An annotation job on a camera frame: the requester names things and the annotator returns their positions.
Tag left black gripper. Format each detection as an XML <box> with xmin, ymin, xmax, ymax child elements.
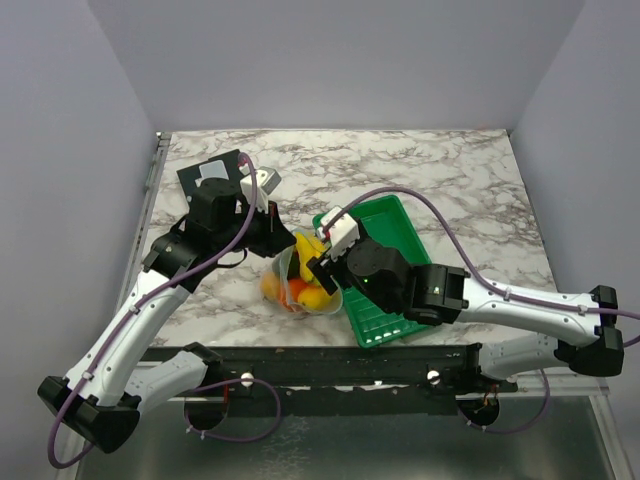
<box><xmin>215</xmin><ymin>197</ymin><xmax>299</xmax><ymax>258</ymax></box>

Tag yellow banana bunch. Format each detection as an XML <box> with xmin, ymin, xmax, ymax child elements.
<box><xmin>294</xmin><ymin>231</ymin><xmax>326</xmax><ymax>285</ymax></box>

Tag yellow orange mango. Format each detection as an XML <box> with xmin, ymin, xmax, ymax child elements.
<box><xmin>297</xmin><ymin>285</ymin><xmax>332</xmax><ymax>310</ymax></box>

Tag orange fruit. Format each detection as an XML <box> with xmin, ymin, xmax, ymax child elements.
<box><xmin>280</xmin><ymin>278</ymin><xmax>308</xmax><ymax>308</ymax></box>

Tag clear zip top bag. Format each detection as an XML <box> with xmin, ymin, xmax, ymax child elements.
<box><xmin>260</xmin><ymin>229</ymin><xmax>343</xmax><ymax>315</ymax></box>

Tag orange peach with leaf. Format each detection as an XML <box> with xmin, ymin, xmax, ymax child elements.
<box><xmin>260</xmin><ymin>271</ymin><xmax>281</xmax><ymax>302</ymax></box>

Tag green plastic tray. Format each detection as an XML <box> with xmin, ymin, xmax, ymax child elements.
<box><xmin>310</xmin><ymin>195</ymin><xmax>433</xmax><ymax>348</ymax></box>

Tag green avocado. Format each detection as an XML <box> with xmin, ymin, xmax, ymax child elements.
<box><xmin>287</xmin><ymin>251</ymin><xmax>301</xmax><ymax>280</ymax></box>

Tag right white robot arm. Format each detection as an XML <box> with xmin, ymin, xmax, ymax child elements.
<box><xmin>306</xmin><ymin>238</ymin><xmax>624</xmax><ymax>391</ymax></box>

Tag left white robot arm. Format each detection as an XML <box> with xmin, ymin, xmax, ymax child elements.
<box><xmin>37</xmin><ymin>169</ymin><xmax>295</xmax><ymax>453</ymax></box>

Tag white grey small router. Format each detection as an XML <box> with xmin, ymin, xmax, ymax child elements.
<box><xmin>199</xmin><ymin>160</ymin><xmax>229</xmax><ymax>182</ymax></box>

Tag black network box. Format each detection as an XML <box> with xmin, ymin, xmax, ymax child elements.
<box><xmin>177</xmin><ymin>149</ymin><xmax>247</xmax><ymax>214</ymax></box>

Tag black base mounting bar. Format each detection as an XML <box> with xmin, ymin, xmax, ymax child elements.
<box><xmin>144</xmin><ymin>342</ymin><xmax>521</xmax><ymax>417</ymax></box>

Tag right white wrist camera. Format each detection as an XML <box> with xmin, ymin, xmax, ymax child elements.
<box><xmin>315</xmin><ymin>206</ymin><xmax>360</xmax><ymax>261</ymax></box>

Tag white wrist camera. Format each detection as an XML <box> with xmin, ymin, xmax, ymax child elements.
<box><xmin>315</xmin><ymin>206</ymin><xmax>360</xmax><ymax>261</ymax></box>
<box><xmin>240</xmin><ymin>165</ymin><xmax>281</xmax><ymax>213</ymax></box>

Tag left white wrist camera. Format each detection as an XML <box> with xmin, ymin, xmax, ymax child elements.
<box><xmin>240</xmin><ymin>165</ymin><xmax>281</xmax><ymax>213</ymax></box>

